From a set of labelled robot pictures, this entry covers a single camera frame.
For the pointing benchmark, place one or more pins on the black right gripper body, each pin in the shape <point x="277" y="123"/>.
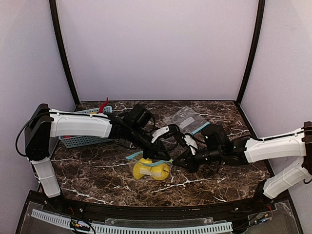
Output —
<point x="191" y="160"/>

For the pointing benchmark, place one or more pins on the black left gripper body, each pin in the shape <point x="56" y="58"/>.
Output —
<point x="156" y="151"/>

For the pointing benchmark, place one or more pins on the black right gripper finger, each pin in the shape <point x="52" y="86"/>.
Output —
<point x="181" y="163"/>
<point x="181" y="158"/>

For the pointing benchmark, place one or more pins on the yellow toy mango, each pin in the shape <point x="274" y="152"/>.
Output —
<point x="142" y="168"/>

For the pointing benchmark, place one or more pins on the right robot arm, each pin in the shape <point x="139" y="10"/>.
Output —
<point x="245" y="150"/>

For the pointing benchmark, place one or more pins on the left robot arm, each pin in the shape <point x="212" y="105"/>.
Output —
<point x="48" y="123"/>

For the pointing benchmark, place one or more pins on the red toy chili pepper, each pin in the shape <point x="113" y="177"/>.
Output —
<point x="101" y="109"/>

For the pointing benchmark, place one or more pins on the blue perforated plastic basket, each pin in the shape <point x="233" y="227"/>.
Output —
<point x="78" y="141"/>

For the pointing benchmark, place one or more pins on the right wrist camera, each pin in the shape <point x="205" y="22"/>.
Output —
<point x="187" y="140"/>

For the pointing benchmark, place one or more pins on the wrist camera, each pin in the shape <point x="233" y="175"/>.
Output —
<point x="171" y="130"/>
<point x="187" y="140"/>

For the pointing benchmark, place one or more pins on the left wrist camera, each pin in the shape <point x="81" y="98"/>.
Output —
<point x="171" y="130"/>

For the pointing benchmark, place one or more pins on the black front table rail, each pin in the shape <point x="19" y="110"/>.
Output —
<point x="92" y="211"/>

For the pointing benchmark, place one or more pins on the grey slotted cable duct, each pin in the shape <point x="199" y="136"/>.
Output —
<point x="125" y="226"/>

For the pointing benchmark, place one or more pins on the right black corner post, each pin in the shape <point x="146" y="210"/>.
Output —
<point x="252" y="52"/>

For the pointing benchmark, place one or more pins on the black corner post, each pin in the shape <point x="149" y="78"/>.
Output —
<point x="62" y="52"/>
<point x="252" y="52"/>

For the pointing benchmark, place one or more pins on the left black corner post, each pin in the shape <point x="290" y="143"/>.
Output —
<point x="62" y="52"/>

